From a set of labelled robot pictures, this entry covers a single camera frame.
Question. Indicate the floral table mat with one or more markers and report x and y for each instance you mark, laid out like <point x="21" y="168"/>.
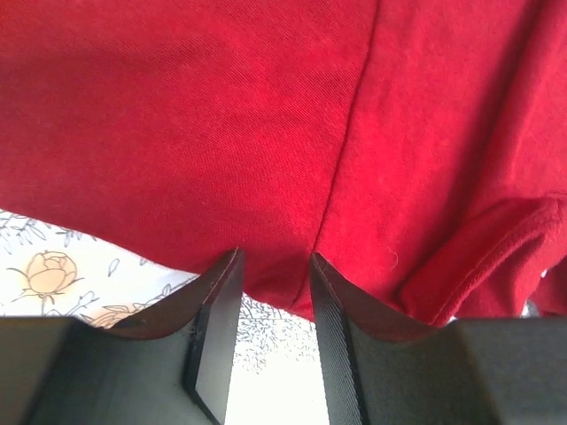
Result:
<point x="48" y="271"/>

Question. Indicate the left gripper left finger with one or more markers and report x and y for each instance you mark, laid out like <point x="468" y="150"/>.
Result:
<point x="168" y="364"/>

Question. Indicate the dark red t shirt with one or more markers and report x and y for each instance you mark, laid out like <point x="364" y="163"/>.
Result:
<point x="419" y="146"/>

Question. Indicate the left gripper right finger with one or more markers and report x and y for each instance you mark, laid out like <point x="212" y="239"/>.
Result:
<point x="380" y="366"/>

